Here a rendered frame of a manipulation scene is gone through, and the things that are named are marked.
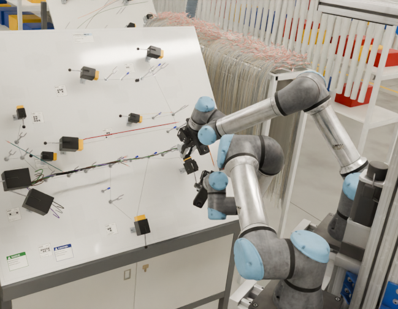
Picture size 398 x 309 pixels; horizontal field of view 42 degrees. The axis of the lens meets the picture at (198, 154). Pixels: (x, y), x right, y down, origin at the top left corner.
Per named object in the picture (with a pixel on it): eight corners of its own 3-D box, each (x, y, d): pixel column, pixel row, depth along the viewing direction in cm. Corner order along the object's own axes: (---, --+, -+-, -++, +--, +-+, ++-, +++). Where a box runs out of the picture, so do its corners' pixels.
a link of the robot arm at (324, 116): (352, 208, 199) (281, 86, 194) (358, 192, 212) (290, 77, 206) (382, 197, 193) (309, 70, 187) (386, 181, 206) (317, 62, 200)
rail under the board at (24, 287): (246, 229, 260) (248, 218, 257) (3, 302, 196) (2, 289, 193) (239, 224, 264) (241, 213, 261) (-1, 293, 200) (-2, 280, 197)
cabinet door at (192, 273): (225, 291, 276) (235, 228, 260) (133, 325, 247) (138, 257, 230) (222, 288, 278) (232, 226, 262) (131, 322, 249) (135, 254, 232)
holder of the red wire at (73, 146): (39, 141, 214) (45, 134, 205) (70, 144, 221) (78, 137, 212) (38, 153, 213) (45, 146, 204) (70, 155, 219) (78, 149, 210)
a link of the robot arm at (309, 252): (330, 289, 150) (340, 249, 144) (285, 289, 147) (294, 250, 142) (314, 263, 160) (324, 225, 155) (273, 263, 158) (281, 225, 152)
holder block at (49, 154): (26, 152, 210) (30, 148, 204) (49, 154, 215) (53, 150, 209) (26, 164, 209) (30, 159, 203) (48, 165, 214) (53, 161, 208)
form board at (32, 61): (0, 286, 195) (1, 286, 194) (-54, 34, 207) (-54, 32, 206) (244, 217, 259) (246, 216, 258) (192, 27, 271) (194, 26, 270)
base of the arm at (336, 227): (372, 232, 200) (378, 210, 195) (361, 250, 188) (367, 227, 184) (335, 218, 206) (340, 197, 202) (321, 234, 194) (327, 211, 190)
